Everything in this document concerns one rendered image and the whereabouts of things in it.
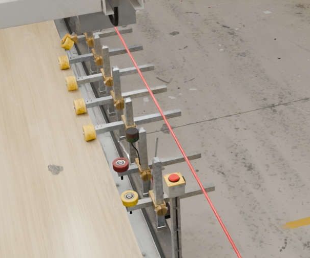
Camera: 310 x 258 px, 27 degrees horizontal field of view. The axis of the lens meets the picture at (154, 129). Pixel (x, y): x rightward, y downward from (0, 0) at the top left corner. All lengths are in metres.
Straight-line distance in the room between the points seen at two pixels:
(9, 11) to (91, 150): 2.20
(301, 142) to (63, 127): 1.99
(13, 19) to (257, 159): 3.61
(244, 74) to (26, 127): 2.51
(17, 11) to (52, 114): 2.47
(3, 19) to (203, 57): 4.70
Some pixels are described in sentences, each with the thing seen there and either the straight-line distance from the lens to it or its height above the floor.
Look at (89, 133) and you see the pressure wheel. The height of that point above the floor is 0.96.
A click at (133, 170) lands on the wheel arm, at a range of 3.20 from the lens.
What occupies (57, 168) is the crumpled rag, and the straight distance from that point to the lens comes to 3.18.
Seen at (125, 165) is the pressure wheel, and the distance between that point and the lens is 3.15.
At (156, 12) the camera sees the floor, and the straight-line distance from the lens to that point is 6.57.
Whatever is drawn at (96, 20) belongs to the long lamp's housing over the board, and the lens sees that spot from 1.32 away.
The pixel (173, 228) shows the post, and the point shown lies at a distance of 2.74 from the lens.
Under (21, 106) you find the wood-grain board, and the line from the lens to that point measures 3.69.
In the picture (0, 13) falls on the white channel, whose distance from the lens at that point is 1.12.
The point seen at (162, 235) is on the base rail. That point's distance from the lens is 3.07.
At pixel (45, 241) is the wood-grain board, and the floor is 0.90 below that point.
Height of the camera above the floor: 2.91
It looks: 37 degrees down
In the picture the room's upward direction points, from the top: 3 degrees counter-clockwise
